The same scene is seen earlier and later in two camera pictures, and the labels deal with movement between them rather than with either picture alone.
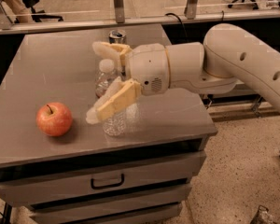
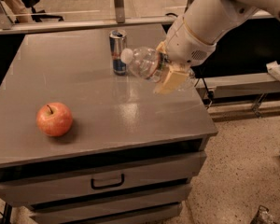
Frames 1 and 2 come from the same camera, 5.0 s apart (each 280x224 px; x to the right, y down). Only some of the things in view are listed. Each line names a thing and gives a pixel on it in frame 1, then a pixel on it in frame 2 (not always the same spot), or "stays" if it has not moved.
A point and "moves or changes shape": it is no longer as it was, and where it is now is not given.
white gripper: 148,68 -> 186,46
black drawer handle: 107,186 stays
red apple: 54,119 stays
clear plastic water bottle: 107,77 moves or changes shape
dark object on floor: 262,217 stays
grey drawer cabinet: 86,176 stays
